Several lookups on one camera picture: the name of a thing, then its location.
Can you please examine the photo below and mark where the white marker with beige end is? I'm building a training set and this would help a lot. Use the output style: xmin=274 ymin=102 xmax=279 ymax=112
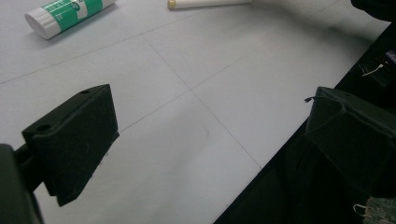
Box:
xmin=167 ymin=0 xmax=254 ymax=10

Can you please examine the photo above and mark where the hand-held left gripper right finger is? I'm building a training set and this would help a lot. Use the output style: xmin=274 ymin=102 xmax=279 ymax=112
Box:
xmin=304 ymin=86 xmax=396 ymax=200

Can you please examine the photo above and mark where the white glue stick green label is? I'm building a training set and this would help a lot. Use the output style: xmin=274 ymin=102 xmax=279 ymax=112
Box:
xmin=24 ymin=0 xmax=118 ymax=40

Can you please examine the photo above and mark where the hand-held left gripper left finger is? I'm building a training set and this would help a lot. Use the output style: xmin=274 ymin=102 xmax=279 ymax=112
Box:
xmin=21 ymin=83 xmax=120 ymax=207

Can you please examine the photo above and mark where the dark object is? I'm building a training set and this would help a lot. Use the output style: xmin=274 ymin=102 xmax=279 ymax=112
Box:
xmin=350 ymin=0 xmax=396 ymax=22

